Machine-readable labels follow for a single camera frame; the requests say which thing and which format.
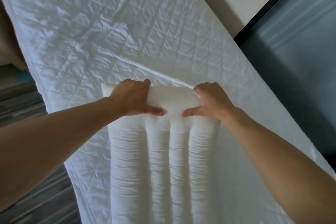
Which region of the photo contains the person's right hand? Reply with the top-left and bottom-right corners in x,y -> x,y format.
182,82 -> 237,123

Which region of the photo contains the person's left hand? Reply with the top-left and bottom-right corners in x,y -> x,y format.
109,79 -> 164,117

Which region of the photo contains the white channelled pillow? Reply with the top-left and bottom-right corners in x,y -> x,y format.
101,83 -> 223,224

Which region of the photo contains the person's right forearm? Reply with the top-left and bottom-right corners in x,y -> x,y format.
223,107 -> 336,224

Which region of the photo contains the person's left forearm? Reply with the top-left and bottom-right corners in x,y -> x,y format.
0,97 -> 123,204

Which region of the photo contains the white quilted mattress pad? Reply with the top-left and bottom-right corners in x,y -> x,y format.
0,0 -> 336,224

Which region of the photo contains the black framed glass door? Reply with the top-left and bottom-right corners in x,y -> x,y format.
233,0 -> 336,164

